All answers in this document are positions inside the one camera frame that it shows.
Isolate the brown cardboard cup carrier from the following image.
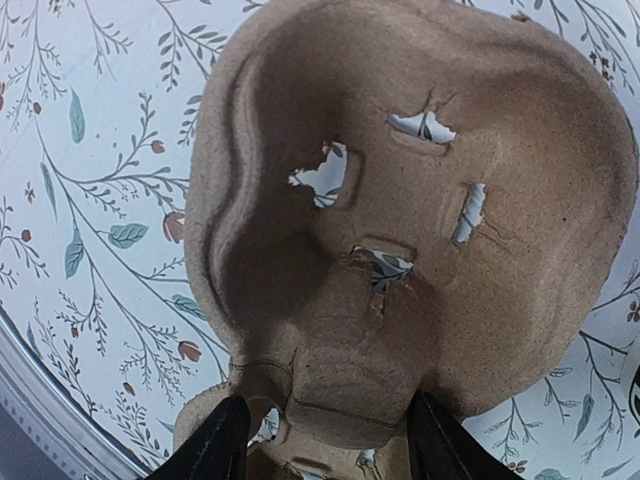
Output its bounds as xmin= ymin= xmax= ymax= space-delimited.
xmin=174 ymin=1 xmax=638 ymax=479

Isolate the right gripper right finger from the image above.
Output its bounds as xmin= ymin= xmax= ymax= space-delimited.
xmin=407 ymin=391 xmax=495 ymax=479

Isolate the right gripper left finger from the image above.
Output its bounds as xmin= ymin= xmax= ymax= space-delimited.
xmin=146 ymin=395 xmax=251 ymax=480

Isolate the floral table mat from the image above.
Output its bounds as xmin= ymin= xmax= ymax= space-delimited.
xmin=1 ymin=1 xmax=639 ymax=479

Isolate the aluminium front rail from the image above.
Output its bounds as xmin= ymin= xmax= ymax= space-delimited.
xmin=1 ymin=312 xmax=150 ymax=479

